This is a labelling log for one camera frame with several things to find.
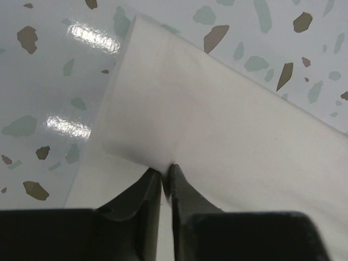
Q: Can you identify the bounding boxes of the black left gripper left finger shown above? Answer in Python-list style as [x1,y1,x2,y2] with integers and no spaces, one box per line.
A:
[1,169,161,260]

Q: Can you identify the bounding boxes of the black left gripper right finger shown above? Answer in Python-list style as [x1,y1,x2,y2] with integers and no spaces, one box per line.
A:
[168,164,324,260]

